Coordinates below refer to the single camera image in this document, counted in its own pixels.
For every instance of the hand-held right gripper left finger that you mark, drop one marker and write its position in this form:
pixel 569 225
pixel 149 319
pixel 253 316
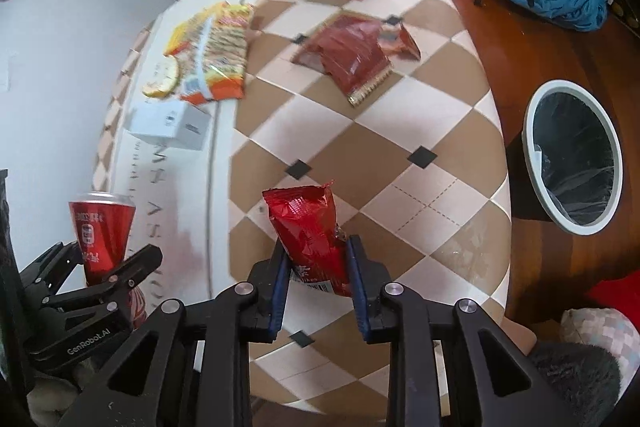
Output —
pixel 279 289

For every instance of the round yellow white wrapper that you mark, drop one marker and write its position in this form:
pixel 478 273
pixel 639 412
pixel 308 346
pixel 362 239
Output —
pixel 160 79

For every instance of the small red snack bag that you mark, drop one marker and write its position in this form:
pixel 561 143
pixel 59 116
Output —
pixel 401 44

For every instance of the large dark red snack bag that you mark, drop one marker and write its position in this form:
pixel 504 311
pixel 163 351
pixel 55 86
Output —
pixel 345 52

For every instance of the yellow noodle packet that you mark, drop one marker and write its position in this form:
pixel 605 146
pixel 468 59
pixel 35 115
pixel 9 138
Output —
pixel 215 52

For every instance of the pink checked pillow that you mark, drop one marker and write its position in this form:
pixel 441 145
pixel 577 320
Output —
pixel 595 327

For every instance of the brown checked tablecloth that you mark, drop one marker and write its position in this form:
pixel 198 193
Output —
pixel 400 117

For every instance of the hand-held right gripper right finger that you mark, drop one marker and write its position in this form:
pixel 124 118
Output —
pixel 358 287

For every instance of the red drink can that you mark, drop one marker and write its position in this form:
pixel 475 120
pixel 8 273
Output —
pixel 100 232

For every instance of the white cardboard box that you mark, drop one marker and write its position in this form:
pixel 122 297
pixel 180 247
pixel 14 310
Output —
pixel 165 122

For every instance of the grey bin with pale rim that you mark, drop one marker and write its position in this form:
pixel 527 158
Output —
pixel 536 127

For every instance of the red snack packet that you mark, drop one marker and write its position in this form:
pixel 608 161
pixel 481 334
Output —
pixel 305 227

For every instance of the red blanket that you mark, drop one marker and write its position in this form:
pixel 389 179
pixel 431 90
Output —
pixel 617 294

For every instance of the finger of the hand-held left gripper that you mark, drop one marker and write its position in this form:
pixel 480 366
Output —
pixel 50 267
pixel 132 267

